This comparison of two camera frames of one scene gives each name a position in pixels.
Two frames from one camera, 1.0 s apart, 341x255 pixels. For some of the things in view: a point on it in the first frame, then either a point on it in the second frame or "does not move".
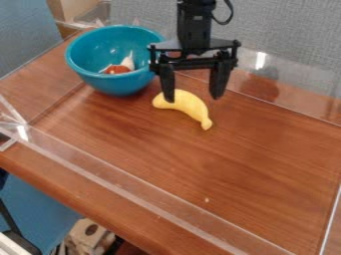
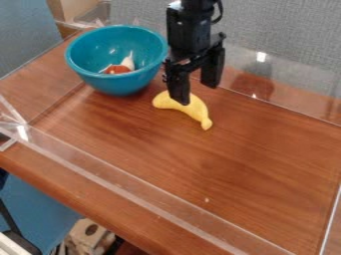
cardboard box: [77, 15] does not move
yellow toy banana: [188, 104] does not move
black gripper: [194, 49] → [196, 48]
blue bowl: [103, 46] does not move
